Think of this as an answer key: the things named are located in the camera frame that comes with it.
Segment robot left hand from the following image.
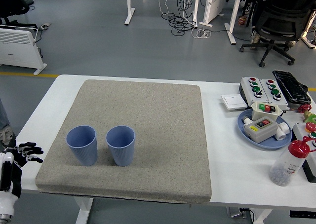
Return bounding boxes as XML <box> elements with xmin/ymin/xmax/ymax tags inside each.
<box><xmin>0</xmin><ymin>142</ymin><xmax>44</xmax><ymax>216</ymax></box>

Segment blue ribbed plastic cup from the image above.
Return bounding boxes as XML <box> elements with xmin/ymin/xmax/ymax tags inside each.
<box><xmin>106</xmin><ymin>125</ymin><xmax>136</xmax><ymax>167</ymax></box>
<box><xmin>66</xmin><ymin>125</ymin><xmax>98</xmax><ymax>167</ymax></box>

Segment person's shoe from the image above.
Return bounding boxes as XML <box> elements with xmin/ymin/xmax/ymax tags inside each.
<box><xmin>0</xmin><ymin>125</ymin><xmax>17</xmax><ymax>146</ymax></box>

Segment person's leg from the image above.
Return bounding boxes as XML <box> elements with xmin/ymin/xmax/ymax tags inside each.
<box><xmin>0</xmin><ymin>98</ymin><xmax>10</xmax><ymax>131</ymax></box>

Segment white table leg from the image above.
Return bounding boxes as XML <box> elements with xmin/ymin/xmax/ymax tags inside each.
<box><xmin>75</xmin><ymin>196</ymin><xmax>94</xmax><ymax>224</ymax></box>
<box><xmin>255</xmin><ymin>208</ymin><xmax>274</xmax><ymax>224</ymax></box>

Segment white panel heater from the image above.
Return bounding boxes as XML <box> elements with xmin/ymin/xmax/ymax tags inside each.
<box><xmin>0</xmin><ymin>25</ymin><xmax>47</xmax><ymax>76</ymax></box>
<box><xmin>199</xmin><ymin>0</ymin><xmax>228</xmax><ymax>27</ymax></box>

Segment grey-brown foam mat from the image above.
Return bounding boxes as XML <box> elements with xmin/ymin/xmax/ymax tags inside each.
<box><xmin>35</xmin><ymin>79</ymin><xmax>213</xmax><ymax>205</ymax></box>

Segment white desk leg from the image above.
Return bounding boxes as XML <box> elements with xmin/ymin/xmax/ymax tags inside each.
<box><xmin>124</xmin><ymin>0</ymin><xmax>136</xmax><ymax>26</ymax></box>
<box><xmin>191</xmin><ymin>0</ymin><xmax>201</xmax><ymax>29</ymax></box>
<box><xmin>224</xmin><ymin>0</ymin><xmax>244</xmax><ymax>46</ymax></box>

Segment white four-button control box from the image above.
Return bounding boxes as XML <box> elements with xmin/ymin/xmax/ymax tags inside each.
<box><xmin>240</xmin><ymin>76</ymin><xmax>269</xmax><ymax>104</ymax></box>
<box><xmin>259</xmin><ymin>78</ymin><xmax>289</xmax><ymax>110</ymax></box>

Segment blue round plate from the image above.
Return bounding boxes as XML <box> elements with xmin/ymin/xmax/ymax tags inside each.
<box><xmin>237</xmin><ymin>108</ymin><xmax>293</xmax><ymax>149</ymax></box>

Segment white pipe fitting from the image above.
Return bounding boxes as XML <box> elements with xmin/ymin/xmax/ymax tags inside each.
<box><xmin>275</xmin><ymin>122</ymin><xmax>291</xmax><ymax>141</ymax></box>

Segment clear bottle red cap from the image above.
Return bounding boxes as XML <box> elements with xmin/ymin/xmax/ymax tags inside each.
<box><xmin>268</xmin><ymin>136</ymin><xmax>316</xmax><ymax>187</ymax></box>

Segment black plastic-wrapped tray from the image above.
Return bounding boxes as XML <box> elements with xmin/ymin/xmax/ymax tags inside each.
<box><xmin>272</xmin><ymin>69</ymin><xmax>312</xmax><ymax>104</ymax></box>

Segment black table control panel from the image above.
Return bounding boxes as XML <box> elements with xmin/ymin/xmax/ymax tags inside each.
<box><xmin>290</xmin><ymin>210</ymin><xmax>316</xmax><ymax>219</ymax></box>

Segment white hanging cable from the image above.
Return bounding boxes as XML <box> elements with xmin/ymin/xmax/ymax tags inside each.
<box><xmin>158</xmin><ymin>0</ymin><xmax>171</xmax><ymax>16</ymax></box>

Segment black floor cables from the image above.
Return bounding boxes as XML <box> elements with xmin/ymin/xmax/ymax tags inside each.
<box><xmin>168</xmin><ymin>0</ymin><xmax>198</xmax><ymax>37</ymax></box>

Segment white wall switch panel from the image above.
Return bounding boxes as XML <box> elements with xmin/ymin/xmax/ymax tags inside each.
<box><xmin>220</xmin><ymin>93</ymin><xmax>248</xmax><ymax>112</ymax></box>

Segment grey red-button switch box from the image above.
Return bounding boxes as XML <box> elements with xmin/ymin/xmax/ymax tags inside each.
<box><xmin>243</xmin><ymin>116</ymin><xmax>278</xmax><ymax>144</ymax></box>

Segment white green-red switch box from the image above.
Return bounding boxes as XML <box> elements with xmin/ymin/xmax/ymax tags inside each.
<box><xmin>251</xmin><ymin>101</ymin><xmax>284</xmax><ymax>122</ymax></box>

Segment brass valve red handle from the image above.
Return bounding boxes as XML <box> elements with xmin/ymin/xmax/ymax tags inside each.
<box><xmin>297</xmin><ymin>104</ymin><xmax>316</xmax><ymax>123</ymax></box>

